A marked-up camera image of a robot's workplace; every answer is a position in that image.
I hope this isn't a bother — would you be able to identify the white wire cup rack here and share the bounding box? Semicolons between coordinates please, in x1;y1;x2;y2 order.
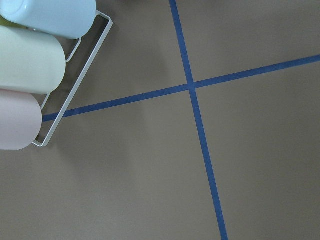
32;10;113;147

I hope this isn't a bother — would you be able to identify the pink cup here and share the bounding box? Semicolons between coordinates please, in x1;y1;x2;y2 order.
0;89;42;151

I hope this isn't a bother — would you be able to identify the white cup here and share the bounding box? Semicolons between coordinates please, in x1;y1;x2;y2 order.
0;25;66;95

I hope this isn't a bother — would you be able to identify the light blue cup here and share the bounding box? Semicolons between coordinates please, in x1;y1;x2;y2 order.
0;0;97;40

